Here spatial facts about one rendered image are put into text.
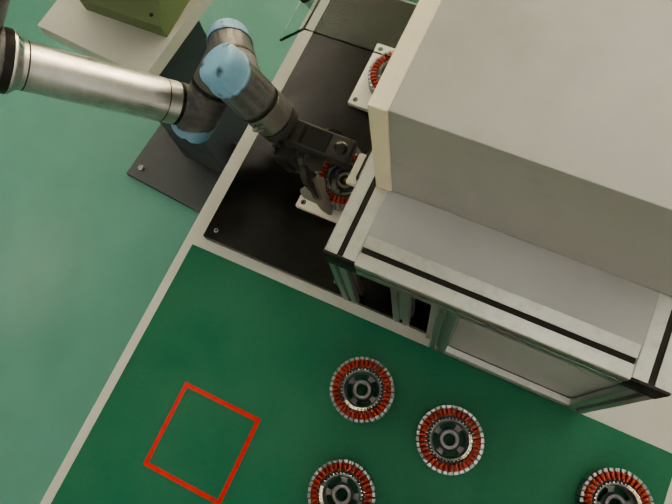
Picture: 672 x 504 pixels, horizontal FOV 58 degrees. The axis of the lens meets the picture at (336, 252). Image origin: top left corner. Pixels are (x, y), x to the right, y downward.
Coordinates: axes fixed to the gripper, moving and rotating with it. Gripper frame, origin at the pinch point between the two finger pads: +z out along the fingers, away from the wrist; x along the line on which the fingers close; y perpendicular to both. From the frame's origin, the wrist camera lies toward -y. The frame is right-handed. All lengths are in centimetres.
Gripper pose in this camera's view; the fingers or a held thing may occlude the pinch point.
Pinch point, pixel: (348, 184)
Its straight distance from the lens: 117.4
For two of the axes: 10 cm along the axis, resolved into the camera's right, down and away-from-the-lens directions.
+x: -4.2, 8.8, -2.3
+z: 5.5, 4.5, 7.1
